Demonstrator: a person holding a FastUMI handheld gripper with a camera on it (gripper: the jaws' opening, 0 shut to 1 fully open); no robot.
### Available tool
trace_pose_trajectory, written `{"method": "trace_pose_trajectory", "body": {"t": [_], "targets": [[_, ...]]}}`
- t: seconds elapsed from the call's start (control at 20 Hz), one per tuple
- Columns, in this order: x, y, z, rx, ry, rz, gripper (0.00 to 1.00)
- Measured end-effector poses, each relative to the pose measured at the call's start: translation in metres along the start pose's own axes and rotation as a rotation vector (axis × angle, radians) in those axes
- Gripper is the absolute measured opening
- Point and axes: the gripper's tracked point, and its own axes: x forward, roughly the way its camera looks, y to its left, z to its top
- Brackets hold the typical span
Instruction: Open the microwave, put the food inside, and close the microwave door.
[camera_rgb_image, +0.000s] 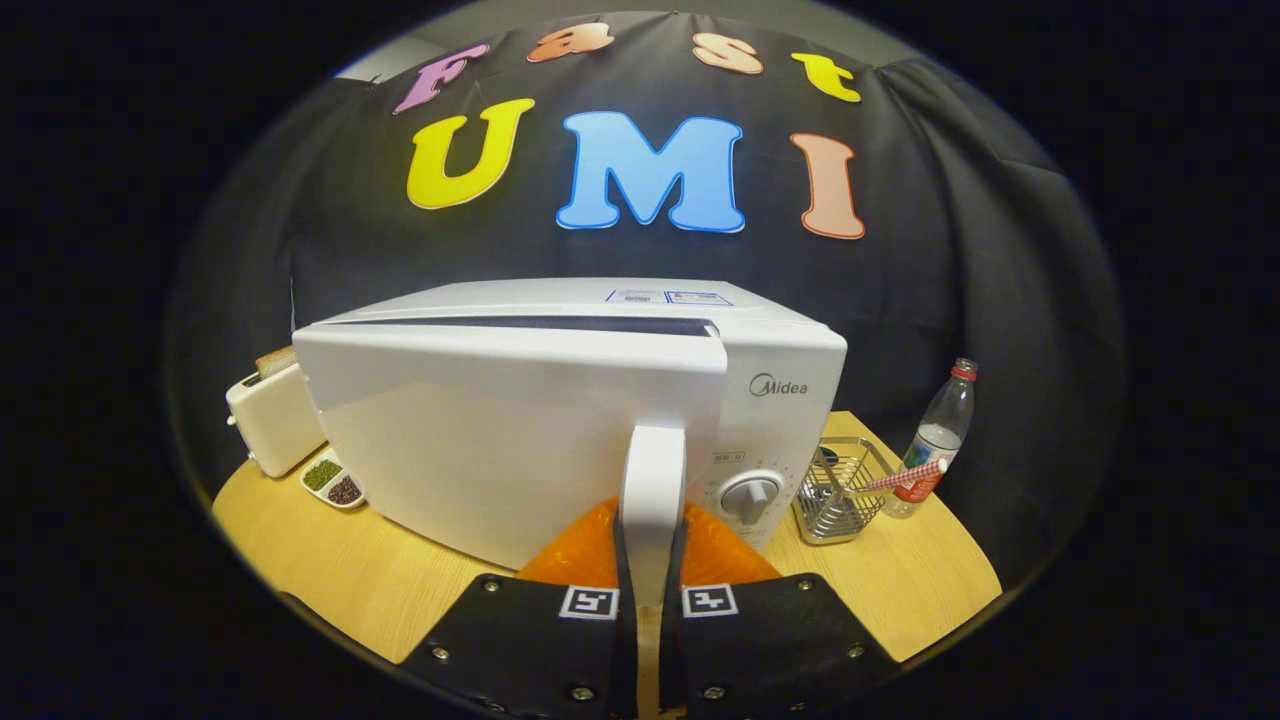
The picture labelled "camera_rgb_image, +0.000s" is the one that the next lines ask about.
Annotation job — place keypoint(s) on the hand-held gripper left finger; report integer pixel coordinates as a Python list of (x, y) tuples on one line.
[(622, 570)]

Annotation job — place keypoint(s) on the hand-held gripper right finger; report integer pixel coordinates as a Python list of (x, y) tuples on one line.
[(675, 570)]

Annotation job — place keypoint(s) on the white toaster oven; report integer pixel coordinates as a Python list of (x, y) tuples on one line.
[(500, 430)]

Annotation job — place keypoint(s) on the cream toaster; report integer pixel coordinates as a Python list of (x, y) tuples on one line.
[(275, 425)]

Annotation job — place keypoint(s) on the red striped straw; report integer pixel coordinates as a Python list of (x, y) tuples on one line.
[(905, 477)]

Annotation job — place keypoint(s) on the clear plastic water bottle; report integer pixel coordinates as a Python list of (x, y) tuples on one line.
[(940, 430)]

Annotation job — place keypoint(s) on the white divided bean dish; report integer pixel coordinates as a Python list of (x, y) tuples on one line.
[(332, 483)]

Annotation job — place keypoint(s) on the toasted bread slice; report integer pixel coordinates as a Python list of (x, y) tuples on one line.
[(275, 360)]

